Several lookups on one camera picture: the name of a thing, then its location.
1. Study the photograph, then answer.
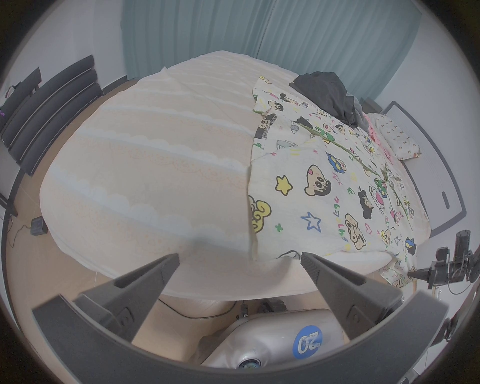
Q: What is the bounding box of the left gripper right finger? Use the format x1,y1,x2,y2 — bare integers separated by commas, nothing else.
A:
301,252,404,344

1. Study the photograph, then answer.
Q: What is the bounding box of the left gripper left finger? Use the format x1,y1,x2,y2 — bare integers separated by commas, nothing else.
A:
73,253,180,344

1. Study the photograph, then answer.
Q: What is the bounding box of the white printed pyjama top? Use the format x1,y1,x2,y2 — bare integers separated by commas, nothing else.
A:
247,74,431,289

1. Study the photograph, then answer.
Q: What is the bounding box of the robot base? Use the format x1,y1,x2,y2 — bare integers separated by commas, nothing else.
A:
199,307,351,370

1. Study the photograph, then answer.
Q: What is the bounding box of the bed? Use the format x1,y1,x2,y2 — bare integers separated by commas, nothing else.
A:
39,50,468,301

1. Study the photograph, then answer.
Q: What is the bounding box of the white printed pillow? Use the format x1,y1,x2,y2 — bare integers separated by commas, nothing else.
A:
369,112,422,162

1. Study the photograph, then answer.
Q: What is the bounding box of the pink garment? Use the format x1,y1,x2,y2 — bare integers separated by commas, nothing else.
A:
365,116,395,163

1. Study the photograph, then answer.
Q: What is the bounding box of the grey garment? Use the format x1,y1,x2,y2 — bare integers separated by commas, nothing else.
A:
352,100,367,131

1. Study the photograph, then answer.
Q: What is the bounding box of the grey bedside table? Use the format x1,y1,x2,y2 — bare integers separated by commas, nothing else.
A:
359,97,384,114

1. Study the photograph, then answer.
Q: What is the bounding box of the black garment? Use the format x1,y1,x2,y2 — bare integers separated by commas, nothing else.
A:
289,71,358,127

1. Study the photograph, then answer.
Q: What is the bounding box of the blue-green curtain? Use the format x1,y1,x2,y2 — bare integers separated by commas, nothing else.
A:
120,0,423,103

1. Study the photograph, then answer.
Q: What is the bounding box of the black cable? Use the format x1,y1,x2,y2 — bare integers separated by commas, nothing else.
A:
9,220,34,249

